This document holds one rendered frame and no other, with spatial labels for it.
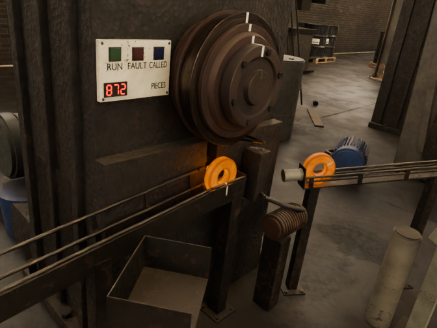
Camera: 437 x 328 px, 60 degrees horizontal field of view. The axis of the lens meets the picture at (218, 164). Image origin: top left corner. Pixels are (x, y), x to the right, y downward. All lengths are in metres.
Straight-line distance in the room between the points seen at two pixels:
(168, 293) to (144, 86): 0.64
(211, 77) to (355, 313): 1.44
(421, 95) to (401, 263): 2.32
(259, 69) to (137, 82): 0.41
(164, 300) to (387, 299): 1.21
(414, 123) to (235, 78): 2.95
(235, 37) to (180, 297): 0.82
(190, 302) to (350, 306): 1.24
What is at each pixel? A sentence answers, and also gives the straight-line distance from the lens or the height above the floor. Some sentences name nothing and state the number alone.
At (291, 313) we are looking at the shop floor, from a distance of 2.06.
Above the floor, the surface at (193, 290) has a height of 0.60.
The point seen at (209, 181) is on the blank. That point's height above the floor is 0.73.
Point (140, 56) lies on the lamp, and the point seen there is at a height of 1.19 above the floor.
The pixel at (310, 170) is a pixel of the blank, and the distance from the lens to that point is 1.81.
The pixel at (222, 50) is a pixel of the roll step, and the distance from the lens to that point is 1.27.
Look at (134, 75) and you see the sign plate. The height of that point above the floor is 1.14.
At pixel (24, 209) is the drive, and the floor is 0.25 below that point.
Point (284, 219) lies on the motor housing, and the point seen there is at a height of 0.52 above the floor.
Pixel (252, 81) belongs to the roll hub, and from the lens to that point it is 1.30.
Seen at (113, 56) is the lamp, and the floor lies 1.20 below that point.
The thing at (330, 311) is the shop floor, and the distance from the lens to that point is 2.14.
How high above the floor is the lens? 1.38
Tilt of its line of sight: 23 degrees down
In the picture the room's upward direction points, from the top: 6 degrees clockwise
